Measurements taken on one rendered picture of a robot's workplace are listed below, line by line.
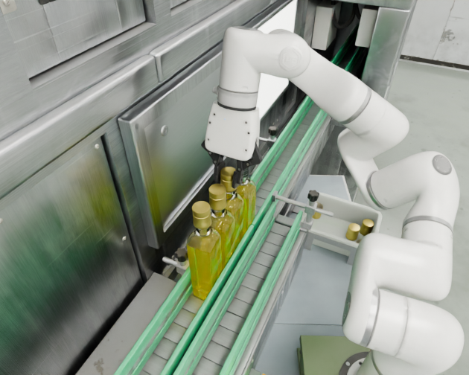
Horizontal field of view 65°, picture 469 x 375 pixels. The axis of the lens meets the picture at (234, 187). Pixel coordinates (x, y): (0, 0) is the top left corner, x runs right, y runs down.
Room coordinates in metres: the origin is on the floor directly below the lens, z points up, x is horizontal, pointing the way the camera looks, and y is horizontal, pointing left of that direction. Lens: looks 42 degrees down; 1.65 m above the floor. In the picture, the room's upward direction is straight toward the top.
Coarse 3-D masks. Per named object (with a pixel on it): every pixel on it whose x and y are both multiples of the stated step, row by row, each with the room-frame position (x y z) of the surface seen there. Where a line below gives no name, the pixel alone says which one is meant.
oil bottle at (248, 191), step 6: (252, 180) 0.65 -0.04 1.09; (240, 186) 0.63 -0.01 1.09; (246, 186) 0.63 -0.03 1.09; (252, 186) 0.64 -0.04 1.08; (240, 192) 0.62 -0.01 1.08; (246, 192) 0.62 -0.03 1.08; (252, 192) 0.63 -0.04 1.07; (246, 198) 0.61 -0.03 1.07; (252, 198) 0.63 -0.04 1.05; (246, 204) 0.61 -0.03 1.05; (252, 204) 0.63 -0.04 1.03; (246, 210) 0.61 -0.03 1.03; (252, 210) 0.64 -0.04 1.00; (246, 216) 0.61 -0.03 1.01; (252, 216) 0.64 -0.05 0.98; (246, 222) 0.61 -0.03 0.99; (246, 228) 0.61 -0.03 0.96
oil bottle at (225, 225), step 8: (224, 216) 0.53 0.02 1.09; (232, 216) 0.54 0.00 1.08; (216, 224) 0.51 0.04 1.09; (224, 224) 0.51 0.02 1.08; (232, 224) 0.54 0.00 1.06; (224, 232) 0.51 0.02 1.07; (232, 232) 0.54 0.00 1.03; (224, 240) 0.50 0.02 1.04; (232, 240) 0.54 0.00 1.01; (224, 248) 0.50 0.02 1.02; (232, 248) 0.54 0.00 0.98; (224, 256) 0.50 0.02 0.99; (224, 264) 0.50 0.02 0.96
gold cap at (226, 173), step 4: (224, 168) 0.60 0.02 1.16; (228, 168) 0.60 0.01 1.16; (232, 168) 0.60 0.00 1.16; (220, 172) 0.59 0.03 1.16; (224, 172) 0.59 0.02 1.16; (228, 172) 0.59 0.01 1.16; (232, 172) 0.59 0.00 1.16; (220, 176) 0.59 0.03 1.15; (224, 176) 0.58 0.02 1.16; (228, 176) 0.58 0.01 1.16; (232, 176) 0.58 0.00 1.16; (220, 180) 0.59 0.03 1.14; (224, 180) 0.58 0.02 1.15; (228, 180) 0.58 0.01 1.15; (224, 184) 0.58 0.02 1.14; (228, 184) 0.58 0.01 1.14; (228, 188) 0.58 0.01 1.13; (232, 188) 0.58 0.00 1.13; (228, 192) 0.58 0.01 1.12
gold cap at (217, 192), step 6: (216, 186) 0.55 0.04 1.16; (222, 186) 0.55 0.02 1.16; (210, 192) 0.53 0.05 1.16; (216, 192) 0.53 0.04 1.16; (222, 192) 0.53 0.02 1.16; (210, 198) 0.53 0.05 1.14; (216, 198) 0.52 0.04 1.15; (222, 198) 0.52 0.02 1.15; (210, 204) 0.53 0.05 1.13; (216, 204) 0.52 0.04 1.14; (222, 204) 0.52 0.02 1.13; (216, 210) 0.52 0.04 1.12
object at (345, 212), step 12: (324, 204) 0.86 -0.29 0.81; (336, 204) 0.84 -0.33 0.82; (348, 204) 0.83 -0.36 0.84; (324, 216) 0.84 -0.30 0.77; (336, 216) 0.83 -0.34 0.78; (348, 216) 0.82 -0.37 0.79; (360, 216) 0.80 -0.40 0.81; (372, 216) 0.79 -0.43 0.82; (312, 228) 0.72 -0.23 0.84; (324, 228) 0.78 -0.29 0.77; (336, 228) 0.78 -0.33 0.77; (372, 228) 0.76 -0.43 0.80; (336, 240) 0.68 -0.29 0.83; (348, 240) 0.68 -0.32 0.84
